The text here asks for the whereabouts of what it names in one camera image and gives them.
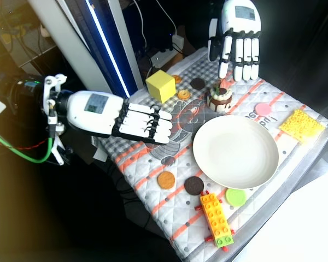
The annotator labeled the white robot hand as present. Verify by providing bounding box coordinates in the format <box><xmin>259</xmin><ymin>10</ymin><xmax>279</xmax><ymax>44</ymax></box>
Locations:
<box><xmin>66</xmin><ymin>91</ymin><xmax>174</xmax><ymax>145</ymax></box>
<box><xmin>207</xmin><ymin>0</ymin><xmax>263</xmax><ymax>82</ymax></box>

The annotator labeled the toy chocolate cake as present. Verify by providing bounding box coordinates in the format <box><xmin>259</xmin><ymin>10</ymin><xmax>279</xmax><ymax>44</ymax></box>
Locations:
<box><xmin>206</xmin><ymin>78</ymin><xmax>234</xmax><ymax>113</ymax></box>

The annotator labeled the white round plate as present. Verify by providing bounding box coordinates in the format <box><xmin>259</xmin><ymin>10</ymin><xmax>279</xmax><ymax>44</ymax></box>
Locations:
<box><xmin>192</xmin><ymin>115</ymin><xmax>280</xmax><ymax>190</ymax></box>

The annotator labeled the white power adapter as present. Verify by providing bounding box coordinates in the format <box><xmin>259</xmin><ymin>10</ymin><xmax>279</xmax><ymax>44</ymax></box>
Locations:
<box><xmin>172</xmin><ymin>33</ymin><xmax>185</xmax><ymax>50</ymax></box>

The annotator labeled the yellow foam block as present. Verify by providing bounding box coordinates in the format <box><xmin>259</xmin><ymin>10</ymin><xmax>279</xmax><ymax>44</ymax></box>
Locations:
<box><xmin>145</xmin><ymin>69</ymin><xmax>177</xmax><ymax>104</ymax></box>

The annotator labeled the dark chocolate sandwich cookie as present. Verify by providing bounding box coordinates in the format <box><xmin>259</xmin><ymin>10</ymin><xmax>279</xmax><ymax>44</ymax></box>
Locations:
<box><xmin>190</xmin><ymin>77</ymin><xmax>207</xmax><ymax>90</ymax></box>
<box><xmin>183</xmin><ymin>176</ymin><xmax>206</xmax><ymax>196</ymax></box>

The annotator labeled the white power strip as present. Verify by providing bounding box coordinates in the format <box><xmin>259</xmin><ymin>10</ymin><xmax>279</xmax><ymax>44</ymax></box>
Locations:
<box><xmin>149</xmin><ymin>51</ymin><xmax>176</xmax><ymax>69</ymax></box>

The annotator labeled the grey quilt with bear print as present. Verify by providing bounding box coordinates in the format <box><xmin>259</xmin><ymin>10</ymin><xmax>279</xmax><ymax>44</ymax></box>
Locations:
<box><xmin>90</xmin><ymin>46</ymin><xmax>328</xmax><ymax>260</ymax></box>

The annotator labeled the pink sandwich cookie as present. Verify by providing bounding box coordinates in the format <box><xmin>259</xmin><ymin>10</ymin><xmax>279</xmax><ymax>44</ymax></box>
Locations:
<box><xmin>254</xmin><ymin>102</ymin><xmax>272</xmax><ymax>116</ymax></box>

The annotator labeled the tan sandwich cookie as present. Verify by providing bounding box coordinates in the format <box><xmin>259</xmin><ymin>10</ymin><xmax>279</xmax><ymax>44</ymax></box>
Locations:
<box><xmin>156</xmin><ymin>171</ymin><xmax>176</xmax><ymax>189</ymax></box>

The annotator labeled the bag of yellow corn kernels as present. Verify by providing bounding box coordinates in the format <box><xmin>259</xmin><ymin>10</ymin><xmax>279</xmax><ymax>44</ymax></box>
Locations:
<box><xmin>278</xmin><ymin>109</ymin><xmax>326</xmax><ymax>144</ymax></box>

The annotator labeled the orange and green brick toy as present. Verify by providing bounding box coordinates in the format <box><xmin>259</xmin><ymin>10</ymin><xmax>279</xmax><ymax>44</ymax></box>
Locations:
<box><xmin>195</xmin><ymin>190</ymin><xmax>236</xmax><ymax>252</ymax></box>

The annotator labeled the green sandwich cookie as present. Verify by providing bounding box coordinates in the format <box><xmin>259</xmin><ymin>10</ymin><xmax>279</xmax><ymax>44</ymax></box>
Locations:
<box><xmin>225</xmin><ymin>187</ymin><xmax>248</xmax><ymax>207</ymax></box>

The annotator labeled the green cable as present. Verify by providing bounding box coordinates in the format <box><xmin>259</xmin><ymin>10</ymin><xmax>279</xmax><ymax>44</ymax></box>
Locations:
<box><xmin>0</xmin><ymin>126</ymin><xmax>56</xmax><ymax>164</ymax></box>

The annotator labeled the white post with blue strip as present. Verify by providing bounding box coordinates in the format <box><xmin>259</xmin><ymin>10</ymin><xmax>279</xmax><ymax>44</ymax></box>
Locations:
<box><xmin>28</xmin><ymin>0</ymin><xmax>143</xmax><ymax>98</ymax></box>

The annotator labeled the white cable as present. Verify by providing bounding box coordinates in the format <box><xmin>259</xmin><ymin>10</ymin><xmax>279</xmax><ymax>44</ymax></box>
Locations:
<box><xmin>132</xmin><ymin>0</ymin><xmax>154</xmax><ymax>80</ymax></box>

